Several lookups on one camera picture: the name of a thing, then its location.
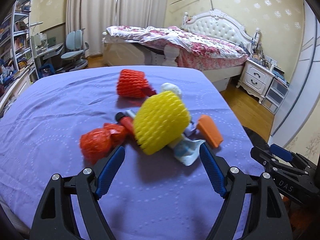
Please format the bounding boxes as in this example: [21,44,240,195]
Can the white nightstand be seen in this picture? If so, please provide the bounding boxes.
[236,59,274,104]

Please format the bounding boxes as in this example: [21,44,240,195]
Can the orange paper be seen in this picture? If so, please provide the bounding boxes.
[196,114,223,148]

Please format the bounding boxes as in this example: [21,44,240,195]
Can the floral pink quilt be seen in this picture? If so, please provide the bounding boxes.
[105,25,248,71]

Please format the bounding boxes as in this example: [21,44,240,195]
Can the white sliding wardrobe door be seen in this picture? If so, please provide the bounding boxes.
[268,1,319,147]

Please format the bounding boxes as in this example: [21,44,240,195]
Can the red foam fruit net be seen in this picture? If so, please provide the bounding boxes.
[116,69,157,99]

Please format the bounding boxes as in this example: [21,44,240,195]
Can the plastic drawer unit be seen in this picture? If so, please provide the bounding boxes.
[262,77,289,114]

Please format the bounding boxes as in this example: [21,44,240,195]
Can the red tube with black cap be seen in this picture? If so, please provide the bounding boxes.
[115,112,134,135]

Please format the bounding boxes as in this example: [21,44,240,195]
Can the yellow foam fruit net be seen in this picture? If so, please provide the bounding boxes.
[133,91,191,155]

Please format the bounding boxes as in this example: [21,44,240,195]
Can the light blue desk chair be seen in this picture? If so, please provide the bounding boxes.
[57,28,89,74]

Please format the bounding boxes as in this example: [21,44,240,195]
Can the white blue wrapper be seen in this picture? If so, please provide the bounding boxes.
[167,121,205,166]

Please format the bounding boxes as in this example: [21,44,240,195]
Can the beige curtains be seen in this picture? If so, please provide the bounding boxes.
[66,0,167,56]

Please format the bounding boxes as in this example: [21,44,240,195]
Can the white bookshelf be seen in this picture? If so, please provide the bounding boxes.
[1,0,39,83]

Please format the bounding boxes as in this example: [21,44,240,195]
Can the red plastic bag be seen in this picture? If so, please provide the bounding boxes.
[80,123,128,164]

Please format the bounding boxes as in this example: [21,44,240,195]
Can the white bed with tufted headboard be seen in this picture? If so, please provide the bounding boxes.
[102,9,253,92]

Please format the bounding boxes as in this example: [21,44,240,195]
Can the grey desk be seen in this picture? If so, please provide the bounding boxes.
[34,43,64,68]

